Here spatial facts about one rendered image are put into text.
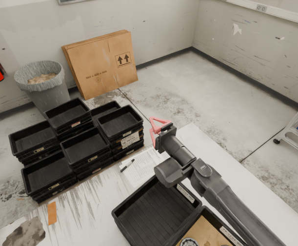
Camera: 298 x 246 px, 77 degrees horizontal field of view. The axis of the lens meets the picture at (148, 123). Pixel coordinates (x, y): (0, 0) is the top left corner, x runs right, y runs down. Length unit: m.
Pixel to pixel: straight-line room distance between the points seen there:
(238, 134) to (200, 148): 1.28
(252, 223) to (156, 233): 0.69
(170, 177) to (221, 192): 0.13
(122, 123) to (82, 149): 0.48
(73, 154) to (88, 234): 0.91
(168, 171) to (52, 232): 1.00
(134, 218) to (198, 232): 0.35
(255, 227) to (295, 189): 2.12
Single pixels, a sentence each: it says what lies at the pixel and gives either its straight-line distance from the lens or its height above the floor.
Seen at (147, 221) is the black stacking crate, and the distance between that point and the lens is 1.16.
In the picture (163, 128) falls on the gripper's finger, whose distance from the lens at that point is 0.59.
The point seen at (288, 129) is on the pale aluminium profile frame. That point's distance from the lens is 2.77.
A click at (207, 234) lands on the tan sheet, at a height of 0.83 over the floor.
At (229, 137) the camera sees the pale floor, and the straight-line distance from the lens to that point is 2.71.
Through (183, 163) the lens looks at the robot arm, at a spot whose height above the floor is 1.47.
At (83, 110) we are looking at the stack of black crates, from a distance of 2.25.
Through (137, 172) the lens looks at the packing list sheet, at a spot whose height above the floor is 0.70.
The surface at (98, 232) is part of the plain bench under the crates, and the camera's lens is 1.31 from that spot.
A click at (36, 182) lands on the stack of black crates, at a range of 2.14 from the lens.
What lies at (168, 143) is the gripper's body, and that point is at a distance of 0.59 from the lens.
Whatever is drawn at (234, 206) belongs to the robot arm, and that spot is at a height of 1.48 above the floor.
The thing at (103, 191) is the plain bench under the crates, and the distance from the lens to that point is 1.39.
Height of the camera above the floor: 1.95
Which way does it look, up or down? 47 degrees down
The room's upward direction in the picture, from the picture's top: straight up
